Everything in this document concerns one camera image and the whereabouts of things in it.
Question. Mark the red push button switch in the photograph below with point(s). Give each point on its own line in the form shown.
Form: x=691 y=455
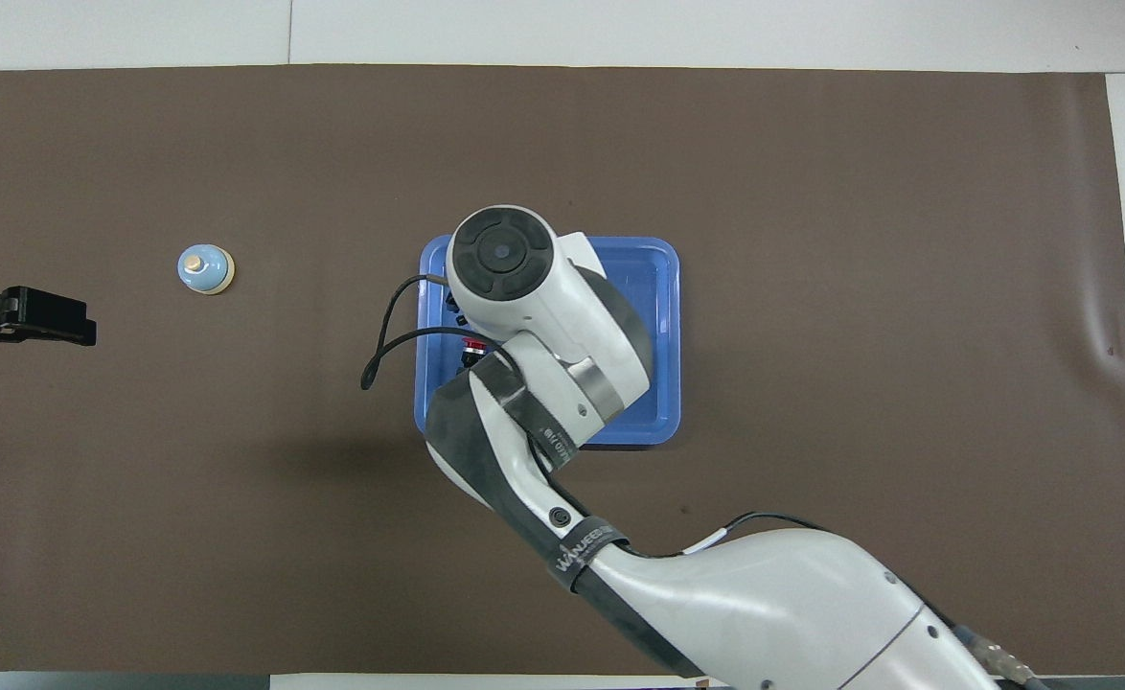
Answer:
x=474 y=343

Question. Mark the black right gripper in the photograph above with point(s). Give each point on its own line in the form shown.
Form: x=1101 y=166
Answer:
x=457 y=309

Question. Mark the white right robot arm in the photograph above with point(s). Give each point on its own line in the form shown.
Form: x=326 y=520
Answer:
x=764 y=604

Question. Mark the blue plastic tray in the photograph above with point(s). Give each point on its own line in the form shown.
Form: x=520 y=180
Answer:
x=663 y=402

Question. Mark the light blue desk bell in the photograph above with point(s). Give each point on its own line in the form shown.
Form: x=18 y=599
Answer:
x=204 y=268

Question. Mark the brown table mat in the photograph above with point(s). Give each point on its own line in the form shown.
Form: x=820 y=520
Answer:
x=237 y=527

